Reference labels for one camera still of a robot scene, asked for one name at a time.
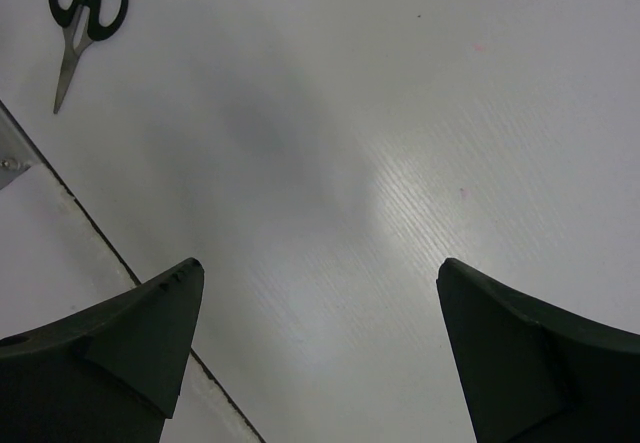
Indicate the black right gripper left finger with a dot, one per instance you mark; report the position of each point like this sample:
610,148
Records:
110,373

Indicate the small black scissors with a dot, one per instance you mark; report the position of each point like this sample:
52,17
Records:
81,27

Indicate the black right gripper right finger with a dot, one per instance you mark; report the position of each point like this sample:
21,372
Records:
533,372

